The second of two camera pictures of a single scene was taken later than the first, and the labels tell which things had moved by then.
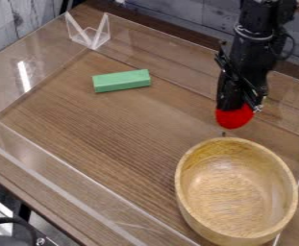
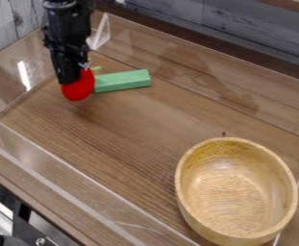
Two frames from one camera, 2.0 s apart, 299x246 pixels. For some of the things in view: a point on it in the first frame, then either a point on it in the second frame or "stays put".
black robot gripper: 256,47 → 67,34
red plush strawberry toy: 235,118 → 80,89
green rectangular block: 120,81 stays put
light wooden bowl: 235,192 stays put
